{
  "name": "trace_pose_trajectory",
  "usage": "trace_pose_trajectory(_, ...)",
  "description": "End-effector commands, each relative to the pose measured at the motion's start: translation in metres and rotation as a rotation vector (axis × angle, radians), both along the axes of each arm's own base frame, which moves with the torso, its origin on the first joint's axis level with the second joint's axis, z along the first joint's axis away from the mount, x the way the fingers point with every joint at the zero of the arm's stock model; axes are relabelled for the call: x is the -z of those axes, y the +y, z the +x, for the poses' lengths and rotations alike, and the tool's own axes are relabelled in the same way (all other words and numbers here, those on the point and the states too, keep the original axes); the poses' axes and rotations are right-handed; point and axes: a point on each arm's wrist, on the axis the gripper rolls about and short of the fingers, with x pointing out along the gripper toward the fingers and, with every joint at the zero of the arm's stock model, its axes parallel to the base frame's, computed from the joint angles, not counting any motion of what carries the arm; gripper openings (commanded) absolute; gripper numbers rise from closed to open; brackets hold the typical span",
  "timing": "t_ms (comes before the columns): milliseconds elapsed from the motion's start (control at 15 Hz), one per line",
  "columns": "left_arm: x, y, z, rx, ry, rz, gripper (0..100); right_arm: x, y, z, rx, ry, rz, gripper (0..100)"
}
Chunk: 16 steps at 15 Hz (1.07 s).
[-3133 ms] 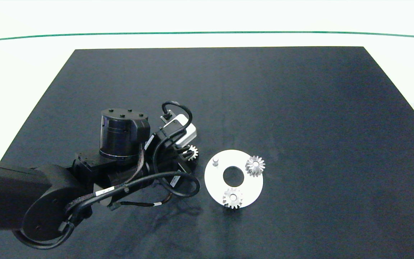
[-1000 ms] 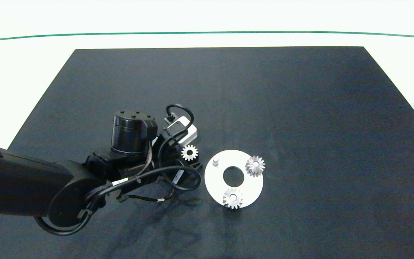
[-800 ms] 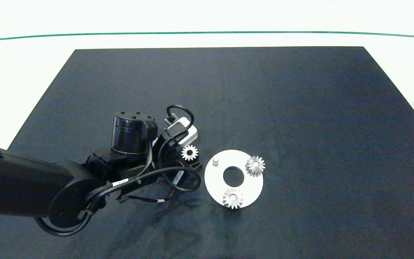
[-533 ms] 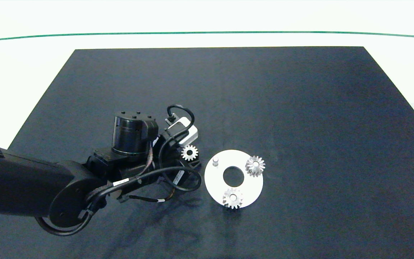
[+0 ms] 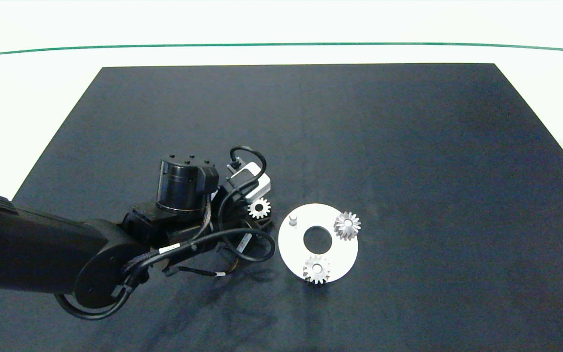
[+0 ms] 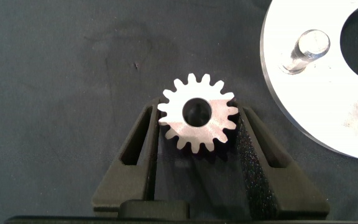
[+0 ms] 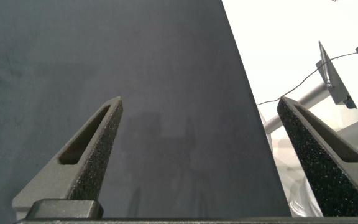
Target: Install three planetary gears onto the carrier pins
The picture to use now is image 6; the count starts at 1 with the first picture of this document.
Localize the small steel planetary gear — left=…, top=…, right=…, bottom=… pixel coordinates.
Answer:
left=157, top=73, right=239, bottom=155

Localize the round white carrier plate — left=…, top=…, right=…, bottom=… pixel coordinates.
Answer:
left=259, top=0, right=358, bottom=163

